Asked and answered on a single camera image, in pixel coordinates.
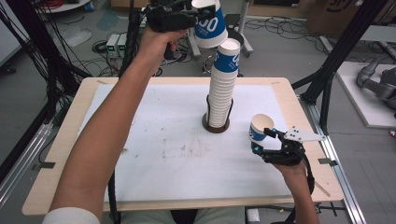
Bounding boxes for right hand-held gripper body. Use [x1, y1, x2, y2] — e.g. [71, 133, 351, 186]
[261, 125, 327, 167]

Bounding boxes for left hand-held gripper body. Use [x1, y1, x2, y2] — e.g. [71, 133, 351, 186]
[144, 0, 201, 34]

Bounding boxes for blue label paper cup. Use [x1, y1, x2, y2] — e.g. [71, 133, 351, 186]
[247, 113, 276, 147]
[191, 0, 229, 49]

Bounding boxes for black wire cup holder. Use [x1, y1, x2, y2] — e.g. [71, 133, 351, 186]
[201, 94, 234, 134]

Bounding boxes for stack of ribbed paper cups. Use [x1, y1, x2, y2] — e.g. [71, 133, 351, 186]
[205, 37, 242, 129]

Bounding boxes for person's right hand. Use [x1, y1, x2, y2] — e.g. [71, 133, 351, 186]
[272, 161, 308, 189]

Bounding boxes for person's left hand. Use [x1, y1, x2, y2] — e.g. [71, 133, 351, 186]
[135, 25, 189, 69]

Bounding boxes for black tape strip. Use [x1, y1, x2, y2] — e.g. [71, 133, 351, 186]
[318, 157, 339, 168]
[32, 161, 57, 172]

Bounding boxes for white power supply box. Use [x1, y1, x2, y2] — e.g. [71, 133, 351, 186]
[106, 33, 121, 59]
[117, 32, 129, 59]

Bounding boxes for white table mat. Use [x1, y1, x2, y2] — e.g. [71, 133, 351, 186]
[78, 83, 294, 203]

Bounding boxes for white floor board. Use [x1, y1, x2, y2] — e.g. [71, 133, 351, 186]
[335, 60, 396, 130]

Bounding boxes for large cardboard box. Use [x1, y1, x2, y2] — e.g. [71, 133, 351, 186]
[305, 0, 379, 39]

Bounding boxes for white shirt sleeve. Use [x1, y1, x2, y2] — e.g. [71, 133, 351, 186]
[41, 206, 101, 224]

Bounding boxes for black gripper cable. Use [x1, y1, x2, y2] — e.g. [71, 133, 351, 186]
[106, 169, 121, 224]
[292, 152, 317, 224]

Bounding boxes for black metal frame post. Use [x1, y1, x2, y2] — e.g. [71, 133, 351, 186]
[119, 0, 143, 78]

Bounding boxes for aluminium rail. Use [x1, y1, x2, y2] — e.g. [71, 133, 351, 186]
[0, 122, 54, 209]
[298, 95, 369, 224]

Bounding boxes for black floor cables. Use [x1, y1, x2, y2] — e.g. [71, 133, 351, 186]
[245, 14, 332, 42]

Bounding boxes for black metal frame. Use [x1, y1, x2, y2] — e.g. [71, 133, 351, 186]
[0, 0, 92, 185]
[290, 0, 392, 135]

